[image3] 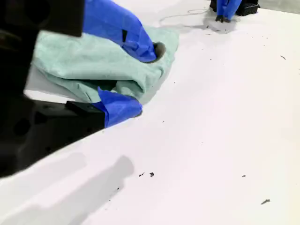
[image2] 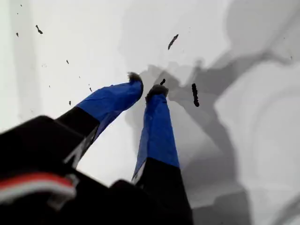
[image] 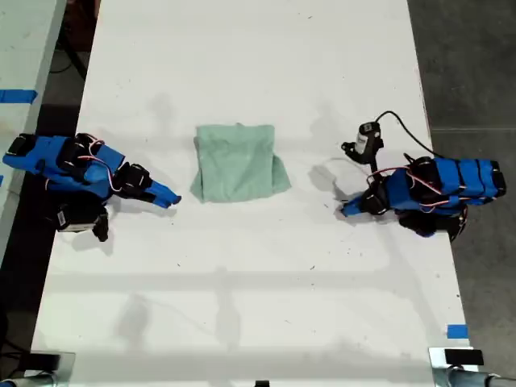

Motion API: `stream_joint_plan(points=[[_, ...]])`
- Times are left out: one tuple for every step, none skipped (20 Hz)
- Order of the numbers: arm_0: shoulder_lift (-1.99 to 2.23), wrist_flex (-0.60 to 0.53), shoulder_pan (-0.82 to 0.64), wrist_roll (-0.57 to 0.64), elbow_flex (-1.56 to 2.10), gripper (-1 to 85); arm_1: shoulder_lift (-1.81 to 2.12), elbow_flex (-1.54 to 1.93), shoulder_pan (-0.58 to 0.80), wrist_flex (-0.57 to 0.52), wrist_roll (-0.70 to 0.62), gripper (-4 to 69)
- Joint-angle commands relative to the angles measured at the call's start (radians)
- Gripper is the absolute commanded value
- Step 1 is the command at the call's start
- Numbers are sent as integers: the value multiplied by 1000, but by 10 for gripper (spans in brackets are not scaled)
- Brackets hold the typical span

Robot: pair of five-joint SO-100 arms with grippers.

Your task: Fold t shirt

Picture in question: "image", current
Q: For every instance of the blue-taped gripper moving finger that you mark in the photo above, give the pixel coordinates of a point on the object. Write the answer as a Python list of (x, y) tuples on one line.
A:
[(159, 200), (354, 212)]

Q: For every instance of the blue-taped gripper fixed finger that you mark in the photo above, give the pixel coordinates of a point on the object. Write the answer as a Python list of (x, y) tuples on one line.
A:
[(355, 202), (165, 191)]

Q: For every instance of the pale green T-shirt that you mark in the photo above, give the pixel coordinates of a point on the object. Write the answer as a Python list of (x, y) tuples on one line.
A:
[(238, 161)]

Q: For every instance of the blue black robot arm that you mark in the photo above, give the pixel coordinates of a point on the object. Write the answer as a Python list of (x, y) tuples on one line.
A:
[(68, 165), (443, 185)]

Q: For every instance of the long blue tape strip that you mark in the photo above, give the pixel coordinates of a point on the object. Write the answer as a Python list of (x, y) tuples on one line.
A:
[(18, 96)]

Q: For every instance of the short blue tape strip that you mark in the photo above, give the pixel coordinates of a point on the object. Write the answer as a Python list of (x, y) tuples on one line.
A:
[(458, 331)]

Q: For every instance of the small black box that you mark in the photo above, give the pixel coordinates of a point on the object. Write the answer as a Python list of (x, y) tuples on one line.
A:
[(463, 356), (44, 361)]

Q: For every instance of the small black clip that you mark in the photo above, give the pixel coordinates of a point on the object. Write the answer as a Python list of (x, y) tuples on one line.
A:
[(262, 384)]

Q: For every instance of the grey metal pipe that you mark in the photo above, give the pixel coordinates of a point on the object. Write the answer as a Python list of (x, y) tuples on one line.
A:
[(24, 381), (479, 379)]

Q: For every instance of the black camera stalk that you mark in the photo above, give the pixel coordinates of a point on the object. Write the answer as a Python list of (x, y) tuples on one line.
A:
[(363, 155), (101, 227)]

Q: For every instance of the black silver camera box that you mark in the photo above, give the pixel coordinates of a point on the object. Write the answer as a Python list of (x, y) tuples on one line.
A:
[(367, 137)]

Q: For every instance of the black camera box with label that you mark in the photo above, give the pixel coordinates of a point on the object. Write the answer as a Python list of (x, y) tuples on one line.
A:
[(76, 219)]

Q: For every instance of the metal table bracket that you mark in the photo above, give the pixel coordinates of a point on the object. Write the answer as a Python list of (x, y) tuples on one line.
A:
[(67, 363), (436, 363)]

